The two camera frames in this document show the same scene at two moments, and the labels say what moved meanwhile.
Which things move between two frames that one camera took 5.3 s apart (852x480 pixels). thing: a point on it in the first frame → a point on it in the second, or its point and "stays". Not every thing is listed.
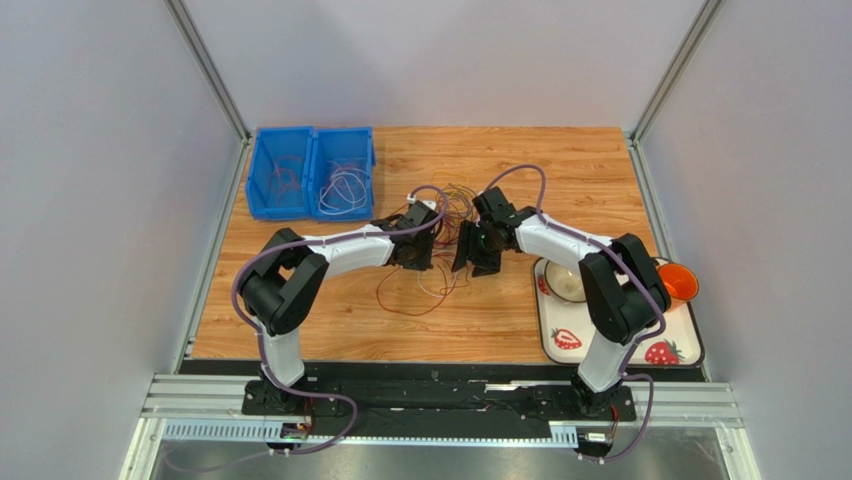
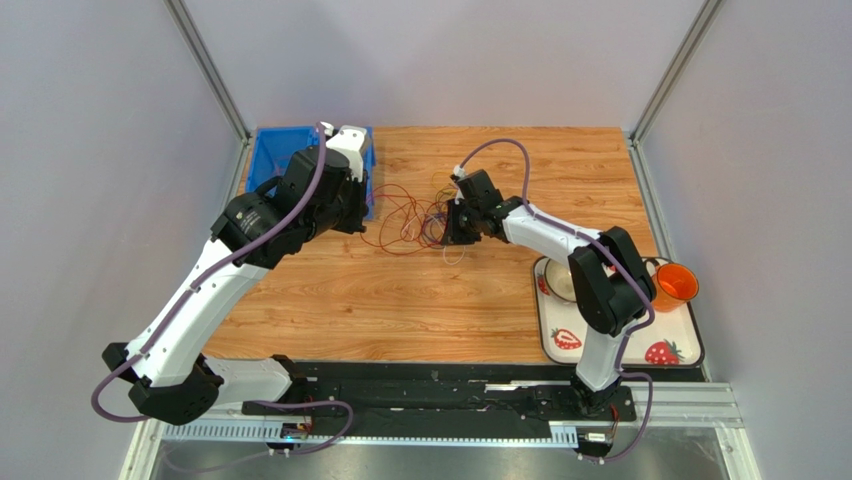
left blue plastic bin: x=279 y=178 stays
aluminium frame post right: x=667 y=88 stays
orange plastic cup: x=680 y=282 stays
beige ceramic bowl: x=564 y=283 stays
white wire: x=442 y=296 → x=456 y=261
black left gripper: x=424 y=263 → x=355 y=223
